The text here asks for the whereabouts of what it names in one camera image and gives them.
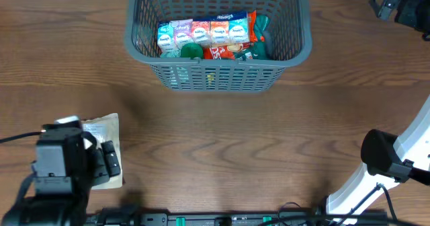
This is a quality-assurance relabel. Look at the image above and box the beige paper pouch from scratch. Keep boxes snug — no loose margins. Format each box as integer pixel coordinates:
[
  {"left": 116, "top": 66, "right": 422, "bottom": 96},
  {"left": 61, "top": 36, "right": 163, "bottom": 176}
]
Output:
[{"left": 81, "top": 113, "right": 123, "bottom": 190}]

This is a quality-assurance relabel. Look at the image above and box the light teal snack packet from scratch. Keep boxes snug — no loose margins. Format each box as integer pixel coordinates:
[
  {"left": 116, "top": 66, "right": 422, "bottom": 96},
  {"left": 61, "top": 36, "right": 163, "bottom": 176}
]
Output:
[{"left": 160, "top": 50, "right": 181, "bottom": 58}]

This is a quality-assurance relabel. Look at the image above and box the green lid glass jar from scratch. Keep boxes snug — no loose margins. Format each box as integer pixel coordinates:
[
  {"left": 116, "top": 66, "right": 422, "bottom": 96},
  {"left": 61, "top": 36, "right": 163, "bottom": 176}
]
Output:
[{"left": 180, "top": 42, "right": 204, "bottom": 59}]

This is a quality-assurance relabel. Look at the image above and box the green Nescafe coffee bag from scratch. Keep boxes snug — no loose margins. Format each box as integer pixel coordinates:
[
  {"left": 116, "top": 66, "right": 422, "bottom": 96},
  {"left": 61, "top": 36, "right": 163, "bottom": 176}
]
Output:
[{"left": 203, "top": 14, "right": 273, "bottom": 61}]

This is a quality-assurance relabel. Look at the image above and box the orange San Remo spaghetti pack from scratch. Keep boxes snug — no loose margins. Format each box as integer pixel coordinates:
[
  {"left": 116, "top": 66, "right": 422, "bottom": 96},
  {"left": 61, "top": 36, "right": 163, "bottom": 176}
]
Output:
[{"left": 248, "top": 11, "right": 268, "bottom": 42}]

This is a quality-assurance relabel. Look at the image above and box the Kleenex tissue multipack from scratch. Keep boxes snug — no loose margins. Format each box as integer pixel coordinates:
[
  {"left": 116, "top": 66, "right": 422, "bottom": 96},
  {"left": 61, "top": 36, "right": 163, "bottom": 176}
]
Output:
[{"left": 157, "top": 11, "right": 250, "bottom": 52}]

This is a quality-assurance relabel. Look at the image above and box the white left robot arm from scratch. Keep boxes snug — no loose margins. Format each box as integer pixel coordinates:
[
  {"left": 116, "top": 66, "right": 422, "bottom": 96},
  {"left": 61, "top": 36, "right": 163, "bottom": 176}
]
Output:
[{"left": 1, "top": 113, "right": 140, "bottom": 225}]

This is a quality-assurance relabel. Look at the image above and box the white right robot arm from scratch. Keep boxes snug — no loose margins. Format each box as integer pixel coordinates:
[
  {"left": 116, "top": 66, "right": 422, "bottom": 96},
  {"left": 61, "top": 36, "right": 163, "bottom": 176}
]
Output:
[{"left": 318, "top": 0, "right": 429, "bottom": 225}]

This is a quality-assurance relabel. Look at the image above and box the grey plastic lattice basket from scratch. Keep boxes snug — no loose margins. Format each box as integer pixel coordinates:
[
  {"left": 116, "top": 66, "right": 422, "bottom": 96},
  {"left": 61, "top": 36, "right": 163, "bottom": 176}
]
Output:
[{"left": 124, "top": 0, "right": 312, "bottom": 92}]

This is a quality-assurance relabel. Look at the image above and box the black base rail with cables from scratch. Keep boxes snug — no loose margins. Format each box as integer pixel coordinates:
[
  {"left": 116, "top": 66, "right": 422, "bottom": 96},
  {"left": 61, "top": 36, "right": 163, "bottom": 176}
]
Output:
[{"left": 83, "top": 206, "right": 412, "bottom": 226}]

